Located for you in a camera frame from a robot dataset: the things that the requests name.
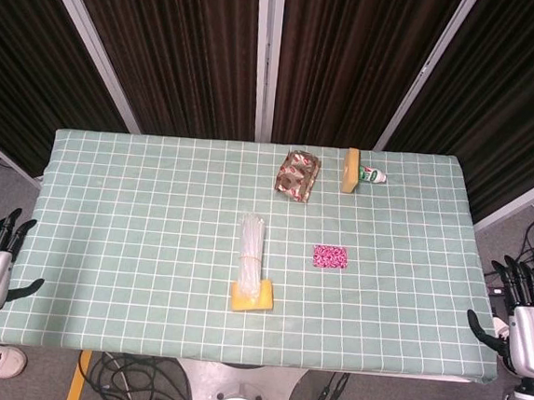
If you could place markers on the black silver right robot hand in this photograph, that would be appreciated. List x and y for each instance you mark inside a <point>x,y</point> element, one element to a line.
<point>533,335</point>

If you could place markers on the pink patterned square packet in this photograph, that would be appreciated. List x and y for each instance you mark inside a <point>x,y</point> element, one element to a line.
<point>330,257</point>

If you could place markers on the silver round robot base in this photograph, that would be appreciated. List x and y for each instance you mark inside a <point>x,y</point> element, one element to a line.
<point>240,394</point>

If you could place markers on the green grid-patterned table mat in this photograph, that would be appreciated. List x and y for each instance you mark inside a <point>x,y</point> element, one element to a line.
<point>150,246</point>

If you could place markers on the yellow floor tape strip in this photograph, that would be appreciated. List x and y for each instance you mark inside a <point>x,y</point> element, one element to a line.
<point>78,380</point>

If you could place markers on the small white green bottle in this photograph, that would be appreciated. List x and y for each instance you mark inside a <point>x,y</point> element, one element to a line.
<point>374,175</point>

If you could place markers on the dark brown pleated curtain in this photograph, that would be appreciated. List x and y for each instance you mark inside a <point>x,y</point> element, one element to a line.
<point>349,57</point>
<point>27,48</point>
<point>515,90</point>
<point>178,42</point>

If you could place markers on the tan wooden block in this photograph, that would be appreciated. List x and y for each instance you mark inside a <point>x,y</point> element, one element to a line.
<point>349,179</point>

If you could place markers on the thin yellow rubber band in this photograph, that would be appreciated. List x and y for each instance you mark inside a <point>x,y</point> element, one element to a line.
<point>250,258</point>

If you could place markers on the flat yellow sponge block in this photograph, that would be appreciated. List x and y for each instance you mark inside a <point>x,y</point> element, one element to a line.
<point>265,301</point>

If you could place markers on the clear plastic straw bundle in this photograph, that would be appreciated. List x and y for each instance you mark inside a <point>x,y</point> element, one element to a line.
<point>251,241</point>

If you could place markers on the brown foil snack packet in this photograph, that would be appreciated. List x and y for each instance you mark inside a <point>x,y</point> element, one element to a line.
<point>297,177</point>

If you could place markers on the grey aluminium frame post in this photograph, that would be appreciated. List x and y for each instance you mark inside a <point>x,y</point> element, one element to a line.
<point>425,73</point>
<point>524,197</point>
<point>266,59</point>
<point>6,159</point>
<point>91,44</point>

